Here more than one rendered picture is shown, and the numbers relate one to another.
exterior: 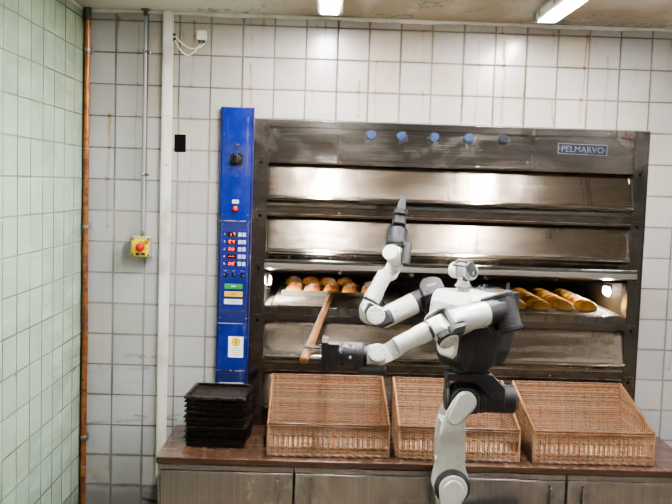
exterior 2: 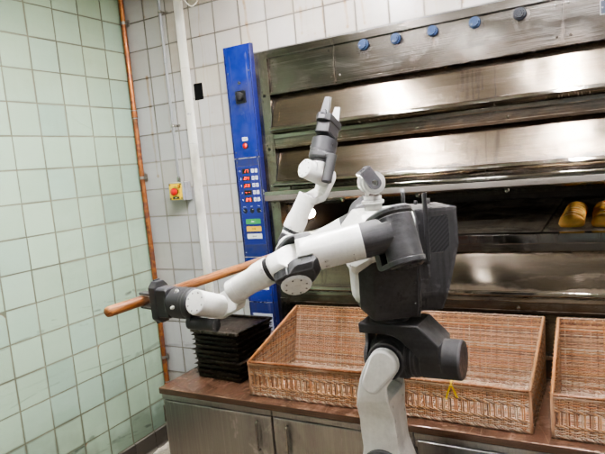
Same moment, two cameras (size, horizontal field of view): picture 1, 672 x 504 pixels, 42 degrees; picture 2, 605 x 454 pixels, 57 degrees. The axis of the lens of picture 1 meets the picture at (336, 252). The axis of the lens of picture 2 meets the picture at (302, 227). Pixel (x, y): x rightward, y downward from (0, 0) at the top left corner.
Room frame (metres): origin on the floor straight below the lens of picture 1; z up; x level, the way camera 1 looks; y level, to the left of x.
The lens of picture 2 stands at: (1.98, -1.12, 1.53)
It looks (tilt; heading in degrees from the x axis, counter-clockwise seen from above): 6 degrees down; 30
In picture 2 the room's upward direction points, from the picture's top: 5 degrees counter-clockwise
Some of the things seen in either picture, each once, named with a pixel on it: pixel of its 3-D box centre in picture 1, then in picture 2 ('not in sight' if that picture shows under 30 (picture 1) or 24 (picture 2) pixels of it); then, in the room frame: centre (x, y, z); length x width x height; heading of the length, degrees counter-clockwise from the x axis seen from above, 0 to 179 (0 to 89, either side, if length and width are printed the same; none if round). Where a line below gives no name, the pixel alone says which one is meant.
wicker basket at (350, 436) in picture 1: (327, 413); (328, 350); (4.08, 0.01, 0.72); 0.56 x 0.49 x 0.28; 92
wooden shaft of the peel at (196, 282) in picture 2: (320, 320); (281, 254); (3.85, 0.06, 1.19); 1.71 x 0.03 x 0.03; 177
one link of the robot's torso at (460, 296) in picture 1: (473, 323); (398, 253); (3.50, -0.56, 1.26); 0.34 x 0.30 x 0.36; 31
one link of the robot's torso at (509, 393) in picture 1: (479, 390); (413, 346); (3.48, -0.59, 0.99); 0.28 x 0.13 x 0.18; 91
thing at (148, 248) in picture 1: (141, 246); (179, 191); (4.29, 0.95, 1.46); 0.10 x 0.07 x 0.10; 91
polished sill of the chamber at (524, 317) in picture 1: (444, 314); (468, 239); (4.38, -0.55, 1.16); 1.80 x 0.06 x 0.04; 91
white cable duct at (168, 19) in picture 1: (164, 249); (198, 191); (4.32, 0.84, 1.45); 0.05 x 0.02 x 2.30; 91
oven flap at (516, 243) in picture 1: (448, 239); (461, 149); (4.36, -0.55, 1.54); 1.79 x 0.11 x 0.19; 91
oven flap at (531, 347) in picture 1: (443, 343); (468, 272); (4.36, -0.55, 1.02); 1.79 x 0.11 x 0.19; 91
